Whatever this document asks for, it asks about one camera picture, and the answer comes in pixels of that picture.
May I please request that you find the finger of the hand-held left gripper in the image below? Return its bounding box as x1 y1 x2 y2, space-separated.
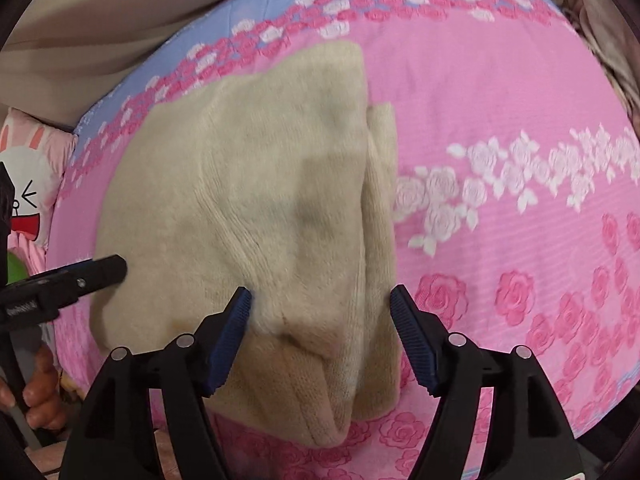
59 254 127 306

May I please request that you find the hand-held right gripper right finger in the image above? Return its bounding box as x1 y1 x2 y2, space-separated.
389 284 584 480

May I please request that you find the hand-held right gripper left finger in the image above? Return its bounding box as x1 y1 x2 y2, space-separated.
59 286 253 480

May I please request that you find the cream sweater with black hearts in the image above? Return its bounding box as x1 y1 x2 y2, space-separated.
90 40 404 449

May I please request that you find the person's left hand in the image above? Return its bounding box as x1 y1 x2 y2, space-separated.
0 344 68 432

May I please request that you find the pink rabbit print pillow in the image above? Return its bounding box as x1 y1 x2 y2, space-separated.
0 107 79 277

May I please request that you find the pink floral bedsheet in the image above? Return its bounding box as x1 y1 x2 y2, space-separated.
47 0 640 480

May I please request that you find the beige backdrop cloth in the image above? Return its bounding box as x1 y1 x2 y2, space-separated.
0 0 451 126

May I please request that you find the cream fleece blanket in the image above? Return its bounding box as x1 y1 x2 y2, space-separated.
544 0 640 133

